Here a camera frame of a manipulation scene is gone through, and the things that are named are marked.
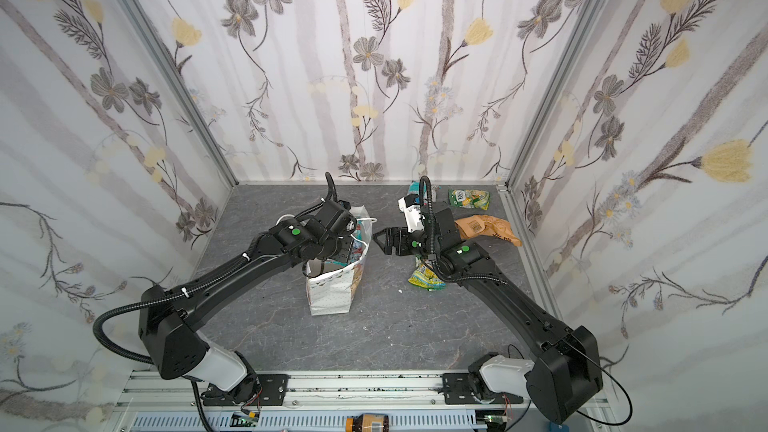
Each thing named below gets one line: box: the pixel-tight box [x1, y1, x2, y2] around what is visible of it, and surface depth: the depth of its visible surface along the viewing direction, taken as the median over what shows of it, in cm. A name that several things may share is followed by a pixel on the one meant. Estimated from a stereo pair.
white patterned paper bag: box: [305, 205, 372, 316], surface depth 73 cm
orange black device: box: [345, 413, 390, 432], surface depth 68 cm
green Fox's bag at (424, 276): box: [408, 256, 446, 291], surface depth 92 cm
